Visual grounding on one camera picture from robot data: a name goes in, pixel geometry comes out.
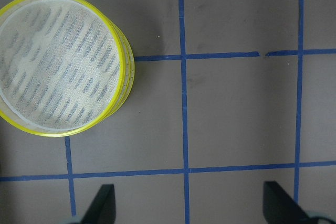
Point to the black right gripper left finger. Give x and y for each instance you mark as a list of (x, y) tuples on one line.
[(103, 207)]

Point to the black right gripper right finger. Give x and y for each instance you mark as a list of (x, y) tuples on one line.
[(279, 207)]

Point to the yellow top steamer layer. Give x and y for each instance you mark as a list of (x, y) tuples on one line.
[(60, 66)]

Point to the yellow steamer layer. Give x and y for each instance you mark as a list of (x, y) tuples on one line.
[(127, 71), (60, 66)]

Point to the yellow bottom steamer layer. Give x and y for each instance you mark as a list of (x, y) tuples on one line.
[(127, 71)]

